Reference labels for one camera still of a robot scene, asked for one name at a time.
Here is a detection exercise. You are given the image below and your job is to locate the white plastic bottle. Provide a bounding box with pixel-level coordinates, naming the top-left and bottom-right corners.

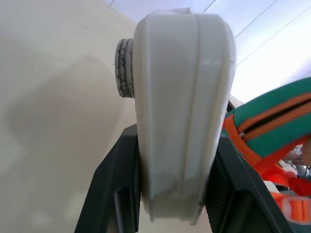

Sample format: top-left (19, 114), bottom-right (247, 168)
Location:
top-left (114, 7), bottom-right (238, 225)

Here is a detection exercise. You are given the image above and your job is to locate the orange and teal backpack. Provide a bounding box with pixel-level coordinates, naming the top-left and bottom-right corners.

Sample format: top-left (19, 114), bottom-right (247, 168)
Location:
top-left (223, 77), bottom-right (311, 223)

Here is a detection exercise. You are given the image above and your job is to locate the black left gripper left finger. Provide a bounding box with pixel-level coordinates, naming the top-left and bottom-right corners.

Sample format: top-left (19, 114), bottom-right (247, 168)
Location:
top-left (74, 125), bottom-right (142, 233)

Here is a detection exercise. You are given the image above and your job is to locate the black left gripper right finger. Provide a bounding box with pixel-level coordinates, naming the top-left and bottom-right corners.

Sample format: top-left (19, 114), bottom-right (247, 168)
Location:
top-left (203, 122), bottom-right (295, 233)

